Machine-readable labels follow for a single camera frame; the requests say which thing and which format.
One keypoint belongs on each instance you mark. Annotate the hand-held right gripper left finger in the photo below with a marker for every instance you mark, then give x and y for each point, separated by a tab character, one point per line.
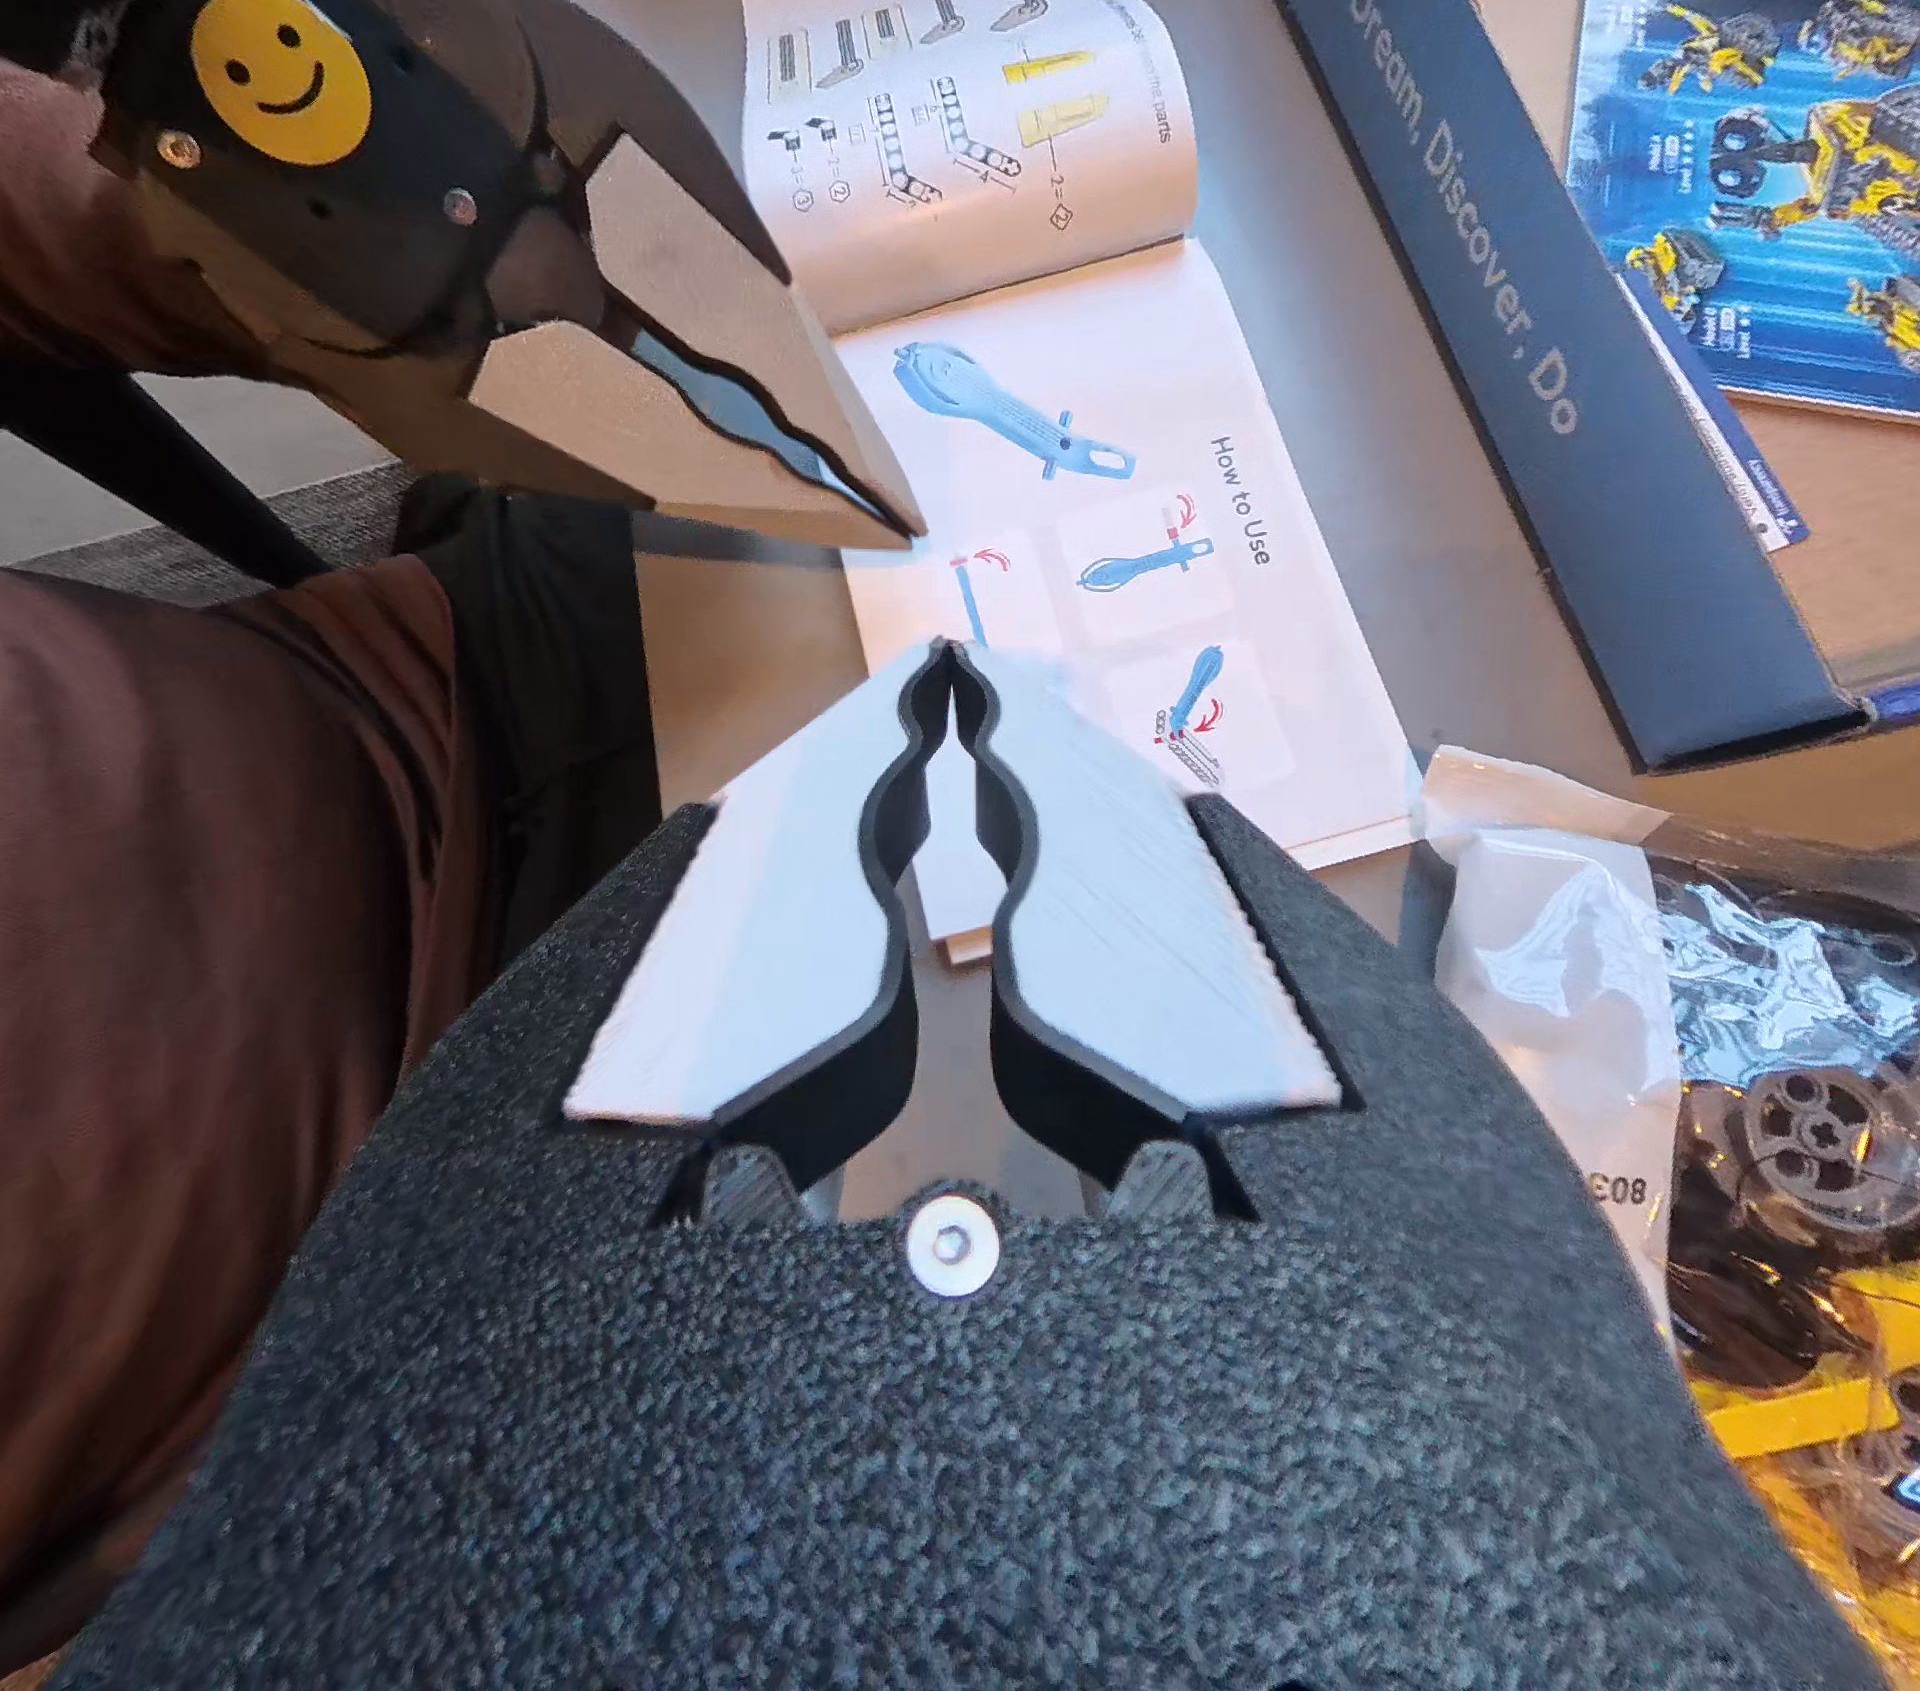
751	941

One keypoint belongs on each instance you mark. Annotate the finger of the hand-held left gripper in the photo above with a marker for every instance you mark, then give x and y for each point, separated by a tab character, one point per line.
601	415
720	279

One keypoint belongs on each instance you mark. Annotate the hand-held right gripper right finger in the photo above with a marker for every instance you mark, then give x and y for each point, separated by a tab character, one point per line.
1170	955

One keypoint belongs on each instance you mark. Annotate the blue-cover instruction booklet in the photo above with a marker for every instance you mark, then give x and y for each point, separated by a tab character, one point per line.
1051	369

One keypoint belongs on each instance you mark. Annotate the person's left forearm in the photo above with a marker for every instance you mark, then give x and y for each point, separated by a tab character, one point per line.
91	236

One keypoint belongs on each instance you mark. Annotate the grey desk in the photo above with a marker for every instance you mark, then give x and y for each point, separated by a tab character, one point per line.
1290	279

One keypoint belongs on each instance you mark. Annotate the clear bag dark wheels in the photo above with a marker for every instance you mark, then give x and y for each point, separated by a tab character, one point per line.
1561	971

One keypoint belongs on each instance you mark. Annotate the blue cardboard box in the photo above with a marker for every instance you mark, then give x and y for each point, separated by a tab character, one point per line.
1500	295

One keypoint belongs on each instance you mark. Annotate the clear bag yellow leaflet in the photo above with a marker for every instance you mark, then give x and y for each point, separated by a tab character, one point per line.
1800	1495

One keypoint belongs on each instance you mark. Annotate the thin blue printed leaflet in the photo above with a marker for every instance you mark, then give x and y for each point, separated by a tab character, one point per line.
1755	146

